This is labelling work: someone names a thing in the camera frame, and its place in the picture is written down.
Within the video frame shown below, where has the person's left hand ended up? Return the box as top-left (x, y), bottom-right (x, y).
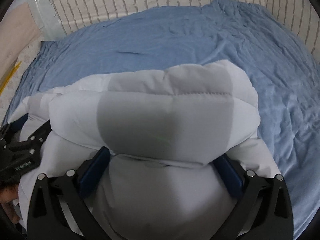
top-left (0, 185), bottom-right (20, 224)

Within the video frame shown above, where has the white patterned mattress edge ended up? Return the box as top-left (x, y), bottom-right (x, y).
top-left (1, 36), bottom-right (44, 122)

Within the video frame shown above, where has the clear plastic storage bin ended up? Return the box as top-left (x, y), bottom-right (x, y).
top-left (27, 0), bottom-right (66, 41)

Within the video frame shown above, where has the white puffer jacket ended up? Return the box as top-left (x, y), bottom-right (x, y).
top-left (11, 60), bottom-right (279, 239)

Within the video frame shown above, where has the blue bed sheet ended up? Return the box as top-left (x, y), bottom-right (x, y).
top-left (4, 0), bottom-right (319, 238)

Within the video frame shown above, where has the yellow strip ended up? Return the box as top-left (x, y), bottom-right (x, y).
top-left (0, 61), bottom-right (22, 95)

